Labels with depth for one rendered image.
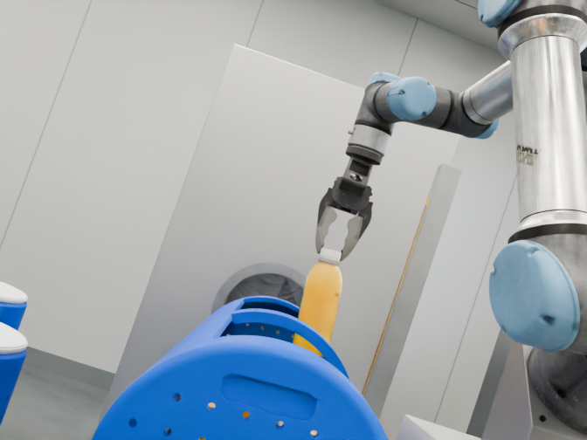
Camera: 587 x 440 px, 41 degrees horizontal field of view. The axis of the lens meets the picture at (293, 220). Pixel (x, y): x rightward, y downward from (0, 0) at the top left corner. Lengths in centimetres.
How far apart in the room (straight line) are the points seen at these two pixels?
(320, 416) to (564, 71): 54
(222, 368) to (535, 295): 36
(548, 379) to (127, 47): 507
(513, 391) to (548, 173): 31
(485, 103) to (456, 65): 486
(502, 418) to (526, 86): 44
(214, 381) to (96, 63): 523
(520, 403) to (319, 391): 44
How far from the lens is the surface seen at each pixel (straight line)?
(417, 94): 138
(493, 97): 137
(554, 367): 106
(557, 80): 102
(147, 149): 575
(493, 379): 375
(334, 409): 70
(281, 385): 70
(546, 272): 88
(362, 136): 147
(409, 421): 119
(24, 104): 588
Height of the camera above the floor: 131
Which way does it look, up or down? 3 degrees up
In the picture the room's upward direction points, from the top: 19 degrees clockwise
